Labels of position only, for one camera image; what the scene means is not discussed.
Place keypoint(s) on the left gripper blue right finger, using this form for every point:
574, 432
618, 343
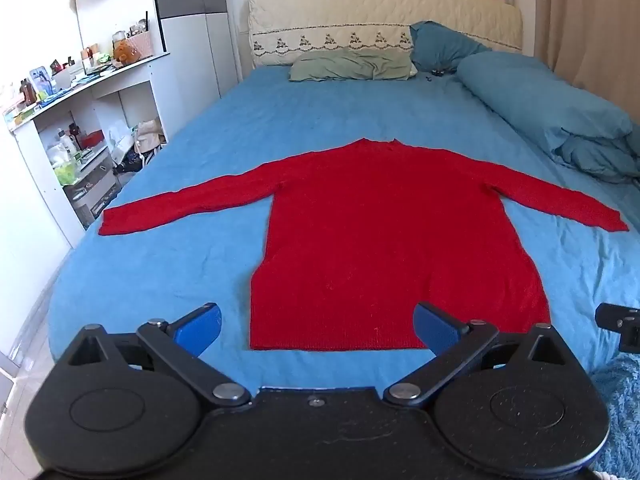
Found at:
444, 335

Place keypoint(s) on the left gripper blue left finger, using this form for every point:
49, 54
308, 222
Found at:
190, 335

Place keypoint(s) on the red knit sweater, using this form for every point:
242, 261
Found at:
358, 236

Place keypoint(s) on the blue fluffy rug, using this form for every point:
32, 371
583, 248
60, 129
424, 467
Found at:
618, 383

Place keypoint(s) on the rolled blue duvet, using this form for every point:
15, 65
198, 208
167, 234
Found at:
572, 126

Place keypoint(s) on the white shelf desk unit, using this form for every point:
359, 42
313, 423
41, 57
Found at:
112, 104

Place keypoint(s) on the small black object on bed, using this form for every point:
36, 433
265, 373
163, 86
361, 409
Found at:
434, 74

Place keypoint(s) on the green pillow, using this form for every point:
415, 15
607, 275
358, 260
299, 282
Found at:
345, 64

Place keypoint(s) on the teal pillow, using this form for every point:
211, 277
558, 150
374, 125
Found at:
437, 47

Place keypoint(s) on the orange teddy bear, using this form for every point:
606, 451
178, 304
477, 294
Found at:
125, 53

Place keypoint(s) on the beige curtain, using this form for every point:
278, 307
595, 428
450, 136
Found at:
593, 45

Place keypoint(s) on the cream quilted headboard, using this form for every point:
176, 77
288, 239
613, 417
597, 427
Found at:
281, 30

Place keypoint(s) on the white grey wardrobe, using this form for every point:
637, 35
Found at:
199, 67

